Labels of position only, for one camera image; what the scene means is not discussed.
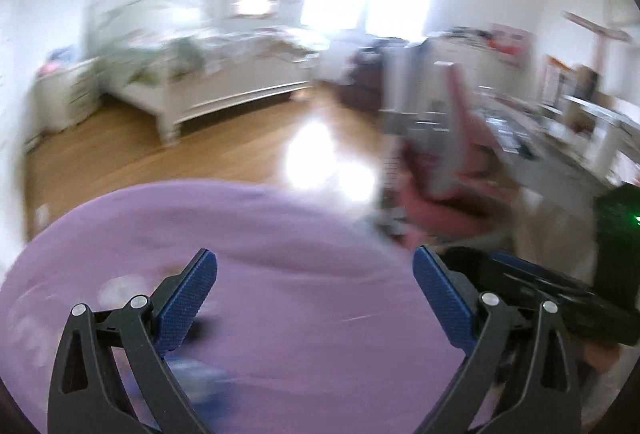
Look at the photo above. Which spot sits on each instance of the blue folded cloth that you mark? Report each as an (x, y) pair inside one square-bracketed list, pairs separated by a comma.
[(66, 54)]

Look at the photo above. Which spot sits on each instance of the pale green bedding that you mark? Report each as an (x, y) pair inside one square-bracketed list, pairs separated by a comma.
[(200, 51)]

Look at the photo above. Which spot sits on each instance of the pink picture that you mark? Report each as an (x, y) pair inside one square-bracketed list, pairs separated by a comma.
[(510, 41)]

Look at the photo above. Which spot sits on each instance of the pink soft item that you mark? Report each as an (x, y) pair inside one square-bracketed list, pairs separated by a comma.
[(51, 69)]

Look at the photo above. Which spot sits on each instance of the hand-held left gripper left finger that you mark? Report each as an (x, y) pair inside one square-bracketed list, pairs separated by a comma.
[(185, 309)]

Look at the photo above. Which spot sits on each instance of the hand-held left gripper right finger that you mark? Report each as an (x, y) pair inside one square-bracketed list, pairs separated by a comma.
[(447, 304)]

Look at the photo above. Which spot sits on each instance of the small white floor item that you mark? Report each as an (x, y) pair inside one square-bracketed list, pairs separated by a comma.
[(43, 216)]

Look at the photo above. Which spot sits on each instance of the white bed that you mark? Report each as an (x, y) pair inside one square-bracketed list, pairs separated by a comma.
[(235, 84)]

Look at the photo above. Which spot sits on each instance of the pink and grey chair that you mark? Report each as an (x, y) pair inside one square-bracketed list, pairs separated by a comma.
[(450, 154)]

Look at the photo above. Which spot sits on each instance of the cluttered desk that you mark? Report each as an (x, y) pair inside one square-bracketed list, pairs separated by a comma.
[(565, 139)]

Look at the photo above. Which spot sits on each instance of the white post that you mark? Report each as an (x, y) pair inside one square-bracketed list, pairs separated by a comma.
[(402, 84)]

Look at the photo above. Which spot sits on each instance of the purple tablecloth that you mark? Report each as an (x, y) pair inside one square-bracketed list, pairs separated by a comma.
[(300, 264)]

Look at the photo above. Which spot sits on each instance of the white nightstand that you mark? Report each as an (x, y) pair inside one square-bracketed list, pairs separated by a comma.
[(67, 96)]

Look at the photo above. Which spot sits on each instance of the white dresser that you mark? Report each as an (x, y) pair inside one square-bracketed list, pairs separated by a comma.
[(475, 51)]

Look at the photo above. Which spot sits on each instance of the wooden stand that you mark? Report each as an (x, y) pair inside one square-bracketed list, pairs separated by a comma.
[(595, 59)]

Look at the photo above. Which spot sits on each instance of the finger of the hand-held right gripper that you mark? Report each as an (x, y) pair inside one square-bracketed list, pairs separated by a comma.
[(575, 309)]

